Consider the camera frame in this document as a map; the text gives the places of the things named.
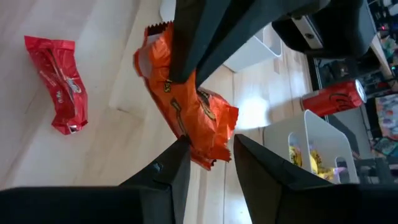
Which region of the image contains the colourful patterned quilt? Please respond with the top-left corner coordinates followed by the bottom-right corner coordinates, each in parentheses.
top-left (374, 93), bottom-right (398, 141)

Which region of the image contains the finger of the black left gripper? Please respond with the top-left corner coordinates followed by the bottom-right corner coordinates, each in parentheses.
top-left (169, 0), bottom-right (208, 84)
top-left (194, 0), bottom-right (331, 88)

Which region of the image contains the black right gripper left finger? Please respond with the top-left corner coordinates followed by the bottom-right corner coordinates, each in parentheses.
top-left (106, 135), bottom-right (192, 224)

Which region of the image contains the red KitKat candy wrapper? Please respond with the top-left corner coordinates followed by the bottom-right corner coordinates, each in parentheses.
top-left (24, 35), bottom-right (89, 136)

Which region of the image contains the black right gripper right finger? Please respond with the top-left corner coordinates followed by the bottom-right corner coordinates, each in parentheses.
top-left (233, 134), bottom-right (352, 224)

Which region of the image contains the light grey plastic bin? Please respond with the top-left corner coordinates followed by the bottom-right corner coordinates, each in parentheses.
top-left (262, 109), bottom-right (361, 185)

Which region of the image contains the red soda can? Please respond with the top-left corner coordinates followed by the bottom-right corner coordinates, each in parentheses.
top-left (300, 79), bottom-right (368, 118)

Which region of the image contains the orange Reese's candy wrapper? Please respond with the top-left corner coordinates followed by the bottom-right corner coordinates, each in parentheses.
top-left (132, 21), bottom-right (240, 171)

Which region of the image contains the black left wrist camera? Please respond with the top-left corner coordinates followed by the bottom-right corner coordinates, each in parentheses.
top-left (271, 6), bottom-right (377, 59)

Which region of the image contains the white plastic bin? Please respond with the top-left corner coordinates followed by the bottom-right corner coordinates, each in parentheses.
top-left (159, 0), bottom-right (284, 73)

